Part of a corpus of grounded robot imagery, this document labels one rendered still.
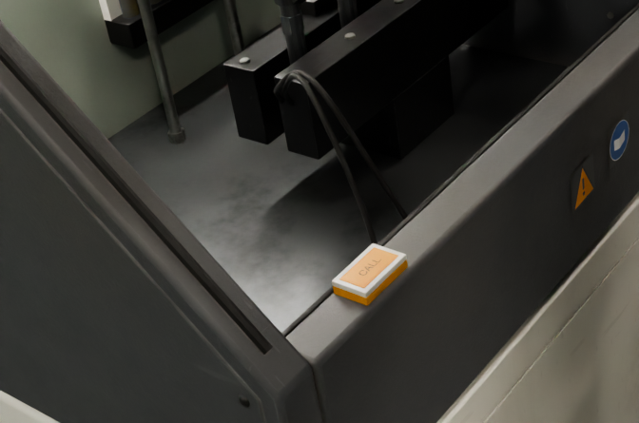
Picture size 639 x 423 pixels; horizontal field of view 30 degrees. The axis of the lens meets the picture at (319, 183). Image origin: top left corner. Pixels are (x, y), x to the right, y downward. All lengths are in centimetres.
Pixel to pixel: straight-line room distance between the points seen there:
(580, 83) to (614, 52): 6
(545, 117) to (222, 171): 37
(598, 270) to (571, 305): 5
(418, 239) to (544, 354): 25
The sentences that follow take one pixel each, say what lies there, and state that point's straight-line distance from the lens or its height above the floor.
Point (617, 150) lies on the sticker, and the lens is 112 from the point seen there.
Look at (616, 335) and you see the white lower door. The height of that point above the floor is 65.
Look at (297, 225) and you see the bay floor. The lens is 113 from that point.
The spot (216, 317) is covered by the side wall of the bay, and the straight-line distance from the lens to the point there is 78.
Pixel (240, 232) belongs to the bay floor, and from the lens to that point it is 114.
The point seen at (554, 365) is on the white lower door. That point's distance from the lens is 113.
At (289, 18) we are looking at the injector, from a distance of 109.
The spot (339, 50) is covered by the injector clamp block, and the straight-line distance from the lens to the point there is 110.
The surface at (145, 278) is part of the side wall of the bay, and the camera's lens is 79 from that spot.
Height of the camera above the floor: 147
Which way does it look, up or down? 33 degrees down
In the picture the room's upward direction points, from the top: 10 degrees counter-clockwise
